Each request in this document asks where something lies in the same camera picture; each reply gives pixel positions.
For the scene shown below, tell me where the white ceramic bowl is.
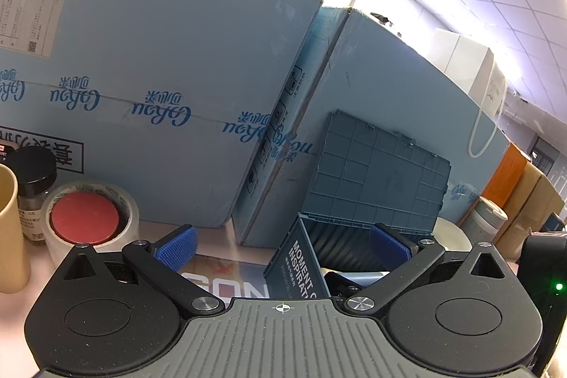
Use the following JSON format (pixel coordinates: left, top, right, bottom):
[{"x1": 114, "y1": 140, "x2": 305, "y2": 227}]
[{"x1": 432, "y1": 217, "x2": 472, "y2": 251}]

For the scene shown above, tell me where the red printed desk mat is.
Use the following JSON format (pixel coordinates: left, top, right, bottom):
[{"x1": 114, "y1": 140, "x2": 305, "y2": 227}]
[{"x1": 180, "y1": 255, "x2": 269, "y2": 305}]

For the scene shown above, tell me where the clear tape roll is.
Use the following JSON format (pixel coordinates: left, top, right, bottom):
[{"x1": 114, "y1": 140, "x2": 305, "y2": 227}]
[{"x1": 40, "y1": 180, "x2": 139, "y2": 265}]

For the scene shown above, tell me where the dark blue plastic storage box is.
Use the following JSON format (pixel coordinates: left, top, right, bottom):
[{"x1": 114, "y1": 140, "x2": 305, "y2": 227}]
[{"x1": 264, "y1": 111, "x2": 451, "y2": 299}]

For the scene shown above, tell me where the grey lidded container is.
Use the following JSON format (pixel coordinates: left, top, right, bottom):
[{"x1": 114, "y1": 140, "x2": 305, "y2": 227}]
[{"x1": 460, "y1": 197, "x2": 509, "y2": 245}]

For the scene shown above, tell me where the orange box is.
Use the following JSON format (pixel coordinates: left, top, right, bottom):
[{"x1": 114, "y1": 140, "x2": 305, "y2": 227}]
[{"x1": 482, "y1": 142, "x2": 529, "y2": 208}]

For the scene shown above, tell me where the beige paper cup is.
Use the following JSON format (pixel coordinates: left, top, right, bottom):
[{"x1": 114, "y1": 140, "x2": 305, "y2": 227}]
[{"x1": 0, "y1": 164, "x2": 31, "y2": 294}]

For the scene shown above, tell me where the black device with green light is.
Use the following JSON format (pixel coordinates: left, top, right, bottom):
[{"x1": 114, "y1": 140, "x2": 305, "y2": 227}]
[{"x1": 517, "y1": 231, "x2": 566, "y2": 377}]

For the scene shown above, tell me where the brown cardboard box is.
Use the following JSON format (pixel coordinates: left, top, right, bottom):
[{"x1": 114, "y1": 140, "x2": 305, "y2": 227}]
[{"x1": 493, "y1": 163, "x2": 564, "y2": 261}]

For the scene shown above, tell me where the dark lidded glass jar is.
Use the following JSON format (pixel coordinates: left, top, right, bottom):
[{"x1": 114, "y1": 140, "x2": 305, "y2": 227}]
[{"x1": 6, "y1": 146, "x2": 58, "y2": 244}]

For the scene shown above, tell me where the right light blue carton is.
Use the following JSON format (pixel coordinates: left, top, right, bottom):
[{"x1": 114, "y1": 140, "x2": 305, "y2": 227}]
[{"x1": 232, "y1": 8, "x2": 509, "y2": 248}]

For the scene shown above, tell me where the light blue carton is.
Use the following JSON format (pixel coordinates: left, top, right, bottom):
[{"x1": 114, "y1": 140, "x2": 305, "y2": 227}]
[
  {"x1": 1, "y1": 0, "x2": 321, "y2": 227},
  {"x1": 232, "y1": 8, "x2": 509, "y2": 248}
]

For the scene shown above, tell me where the left light blue carton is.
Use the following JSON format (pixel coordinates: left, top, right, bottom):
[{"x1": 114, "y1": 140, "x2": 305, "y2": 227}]
[{"x1": 1, "y1": 0, "x2": 321, "y2": 227}]

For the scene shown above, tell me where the white paper bag with handle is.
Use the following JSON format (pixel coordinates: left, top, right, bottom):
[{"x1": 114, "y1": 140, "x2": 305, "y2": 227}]
[{"x1": 467, "y1": 48, "x2": 507, "y2": 158}]

